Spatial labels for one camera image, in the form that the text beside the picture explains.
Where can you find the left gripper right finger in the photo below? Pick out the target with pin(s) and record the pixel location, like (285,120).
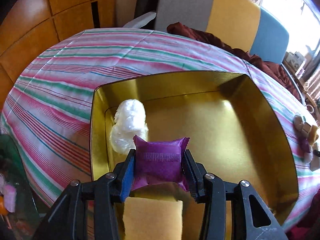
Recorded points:
(251,218)

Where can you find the maroon blanket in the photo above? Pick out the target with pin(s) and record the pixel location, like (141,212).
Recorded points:
(274,70)

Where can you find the orange fruit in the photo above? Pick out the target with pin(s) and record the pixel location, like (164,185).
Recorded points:
(3,210)

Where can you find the white grey cardboard box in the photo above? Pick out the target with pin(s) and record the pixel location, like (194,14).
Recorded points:
(295,60)

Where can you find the clear plastic bag ball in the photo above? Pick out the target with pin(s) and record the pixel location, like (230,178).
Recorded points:
(129,120)

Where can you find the blue yellow grey chair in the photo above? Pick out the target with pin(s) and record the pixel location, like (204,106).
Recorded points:
(238,23)

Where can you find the pink plush toy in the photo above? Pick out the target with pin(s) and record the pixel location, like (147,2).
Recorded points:
(9,194)

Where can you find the striped bed quilt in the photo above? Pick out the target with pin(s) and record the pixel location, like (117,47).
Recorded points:
(47,112)

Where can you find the purple foil packet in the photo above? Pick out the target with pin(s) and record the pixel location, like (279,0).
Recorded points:
(304,145)
(159,162)

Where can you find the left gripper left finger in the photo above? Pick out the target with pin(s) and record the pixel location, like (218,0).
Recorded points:
(68,217)

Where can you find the white cream carton box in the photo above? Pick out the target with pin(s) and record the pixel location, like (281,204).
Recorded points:
(315,163)

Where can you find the beige blue sock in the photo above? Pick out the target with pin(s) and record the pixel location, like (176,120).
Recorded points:
(298,122)

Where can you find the right pink curtain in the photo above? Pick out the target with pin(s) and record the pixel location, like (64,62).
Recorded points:
(311,81)

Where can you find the gold metal tin tray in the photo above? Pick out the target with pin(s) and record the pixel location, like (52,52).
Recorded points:
(233,132)

